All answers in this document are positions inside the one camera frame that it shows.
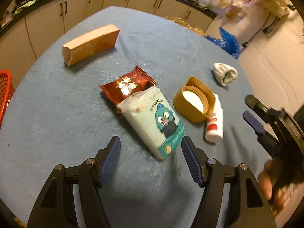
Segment tan square container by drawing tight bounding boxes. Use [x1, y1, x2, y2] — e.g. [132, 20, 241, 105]
[173, 76, 216, 123]

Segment teal tissue packet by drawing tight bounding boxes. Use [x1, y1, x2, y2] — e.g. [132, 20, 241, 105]
[116, 87, 186, 161]

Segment long cardboard box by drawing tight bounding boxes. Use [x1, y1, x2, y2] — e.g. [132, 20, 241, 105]
[62, 24, 120, 67]

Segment wall power strip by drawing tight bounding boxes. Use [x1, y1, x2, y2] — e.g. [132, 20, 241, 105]
[262, 26, 278, 37]

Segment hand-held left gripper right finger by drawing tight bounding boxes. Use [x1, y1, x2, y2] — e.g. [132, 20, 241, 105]
[181, 135, 277, 228]

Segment green vegetables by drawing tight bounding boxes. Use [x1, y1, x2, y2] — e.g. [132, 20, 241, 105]
[13, 0, 36, 12]

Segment white bottle red label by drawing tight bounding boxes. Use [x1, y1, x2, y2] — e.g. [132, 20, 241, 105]
[205, 94, 224, 143]

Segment orange plastic basket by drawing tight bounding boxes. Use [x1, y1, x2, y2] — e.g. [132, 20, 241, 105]
[0, 70, 15, 129]

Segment beige lower kitchen cabinets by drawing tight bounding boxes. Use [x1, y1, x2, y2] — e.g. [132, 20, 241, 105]
[0, 0, 216, 86]

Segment black power cable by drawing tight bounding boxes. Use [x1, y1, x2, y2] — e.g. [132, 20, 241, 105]
[242, 12, 271, 47]

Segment brown snack packet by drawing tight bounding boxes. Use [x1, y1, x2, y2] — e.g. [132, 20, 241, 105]
[100, 66, 157, 114]

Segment yellow plastic bag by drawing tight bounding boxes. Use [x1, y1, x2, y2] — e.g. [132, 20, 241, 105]
[165, 16, 205, 37]

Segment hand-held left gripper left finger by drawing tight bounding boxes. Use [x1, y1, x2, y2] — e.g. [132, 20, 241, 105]
[26, 135, 121, 228]

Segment black kitchen countertop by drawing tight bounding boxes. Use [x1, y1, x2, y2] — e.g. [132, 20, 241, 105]
[0, 0, 218, 38]

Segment white cloth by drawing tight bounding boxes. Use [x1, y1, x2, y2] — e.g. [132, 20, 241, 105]
[212, 63, 238, 86]

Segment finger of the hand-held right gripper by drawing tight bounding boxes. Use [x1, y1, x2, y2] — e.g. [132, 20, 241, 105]
[243, 111, 279, 149]
[245, 94, 271, 117]

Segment blue plastic bag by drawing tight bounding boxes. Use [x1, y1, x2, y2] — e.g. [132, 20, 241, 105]
[205, 27, 240, 60]

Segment person's right hand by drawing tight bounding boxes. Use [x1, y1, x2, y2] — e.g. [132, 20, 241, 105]
[258, 159, 300, 218]

